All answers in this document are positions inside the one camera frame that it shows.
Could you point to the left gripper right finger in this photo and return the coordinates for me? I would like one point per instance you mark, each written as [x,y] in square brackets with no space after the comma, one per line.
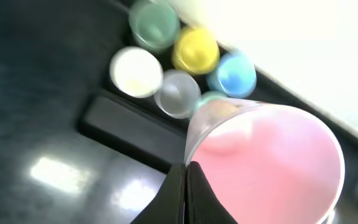
[200,202]

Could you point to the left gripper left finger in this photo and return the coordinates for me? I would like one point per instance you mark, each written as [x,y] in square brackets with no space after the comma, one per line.
[169,202]

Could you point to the pink cup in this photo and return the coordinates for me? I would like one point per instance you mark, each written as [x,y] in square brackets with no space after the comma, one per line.
[269,168]

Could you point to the black tray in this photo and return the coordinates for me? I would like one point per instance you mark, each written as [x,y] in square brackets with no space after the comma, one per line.
[129,130]

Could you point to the green cup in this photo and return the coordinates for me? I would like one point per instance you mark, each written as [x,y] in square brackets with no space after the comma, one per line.
[154,25]
[208,96]

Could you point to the grey cup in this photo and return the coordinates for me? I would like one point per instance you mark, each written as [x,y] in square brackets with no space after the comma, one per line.
[177,95]

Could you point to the blue cup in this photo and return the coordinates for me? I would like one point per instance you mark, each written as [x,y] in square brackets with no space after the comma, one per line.
[233,76]

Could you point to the white cup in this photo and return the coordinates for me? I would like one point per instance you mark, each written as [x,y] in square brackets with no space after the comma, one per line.
[135,71]

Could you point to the yellow cup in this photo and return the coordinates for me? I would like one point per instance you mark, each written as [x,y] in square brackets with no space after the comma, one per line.
[196,51]

